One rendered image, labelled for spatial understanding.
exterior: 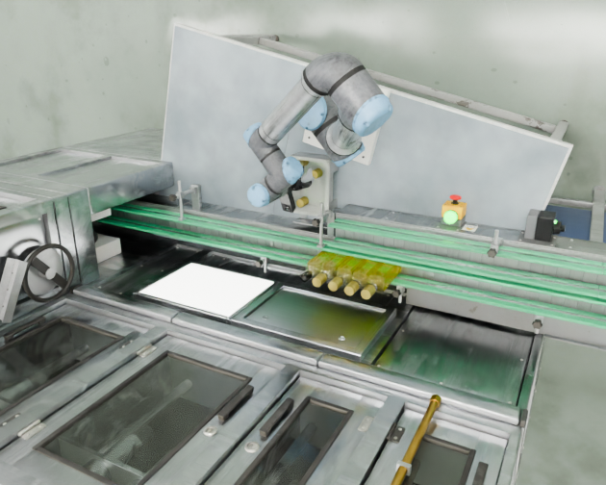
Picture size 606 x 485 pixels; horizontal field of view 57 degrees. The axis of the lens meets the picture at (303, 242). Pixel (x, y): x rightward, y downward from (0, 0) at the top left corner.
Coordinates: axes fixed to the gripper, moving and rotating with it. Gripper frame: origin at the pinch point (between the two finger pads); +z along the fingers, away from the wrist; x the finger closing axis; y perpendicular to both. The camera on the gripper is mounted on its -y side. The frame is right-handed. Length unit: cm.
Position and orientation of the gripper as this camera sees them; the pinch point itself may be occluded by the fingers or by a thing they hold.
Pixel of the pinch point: (305, 179)
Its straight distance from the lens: 206.9
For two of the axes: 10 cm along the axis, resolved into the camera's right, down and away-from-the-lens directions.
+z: 4.5, -3.2, 8.3
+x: -8.9, -1.9, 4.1
